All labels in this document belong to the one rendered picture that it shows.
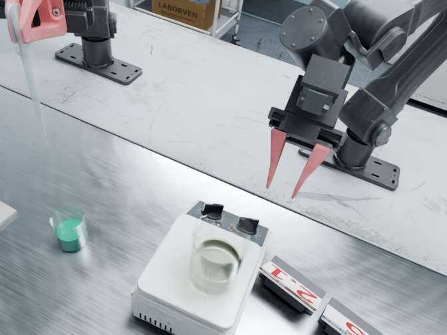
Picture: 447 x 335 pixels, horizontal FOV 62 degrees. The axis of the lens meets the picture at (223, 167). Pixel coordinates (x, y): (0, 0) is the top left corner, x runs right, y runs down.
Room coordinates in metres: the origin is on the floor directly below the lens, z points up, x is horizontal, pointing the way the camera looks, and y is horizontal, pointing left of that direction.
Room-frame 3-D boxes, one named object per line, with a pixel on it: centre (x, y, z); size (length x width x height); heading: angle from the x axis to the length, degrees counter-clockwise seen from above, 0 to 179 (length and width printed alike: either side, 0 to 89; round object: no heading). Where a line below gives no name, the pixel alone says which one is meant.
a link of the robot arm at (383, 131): (0.56, -0.24, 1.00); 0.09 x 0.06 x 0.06; 37
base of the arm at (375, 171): (0.57, -0.24, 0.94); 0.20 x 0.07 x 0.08; 74
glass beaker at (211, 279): (0.22, -0.01, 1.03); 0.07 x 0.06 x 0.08; 129
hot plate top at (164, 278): (0.23, 0.00, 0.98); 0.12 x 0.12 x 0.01; 76
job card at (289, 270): (0.27, -0.13, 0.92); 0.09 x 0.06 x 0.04; 60
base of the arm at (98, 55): (0.74, 0.33, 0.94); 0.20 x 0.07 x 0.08; 74
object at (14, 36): (0.28, 0.19, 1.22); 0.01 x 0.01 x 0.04; 17
